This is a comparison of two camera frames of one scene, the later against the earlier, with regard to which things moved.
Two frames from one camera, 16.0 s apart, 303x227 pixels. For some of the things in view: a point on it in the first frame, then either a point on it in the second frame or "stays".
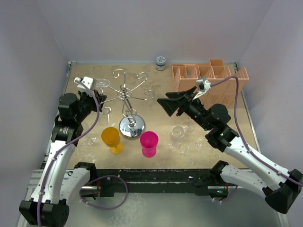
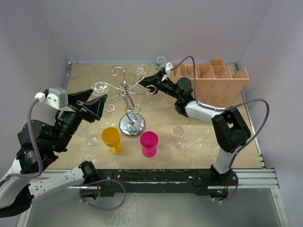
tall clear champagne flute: (188, 126) -> (140, 69)
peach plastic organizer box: (184, 76) stays
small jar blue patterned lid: (160, 63) stays
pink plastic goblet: (148, 141) stays
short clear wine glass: (177, 133) stays
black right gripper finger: (171, 105) -> (152, 80)
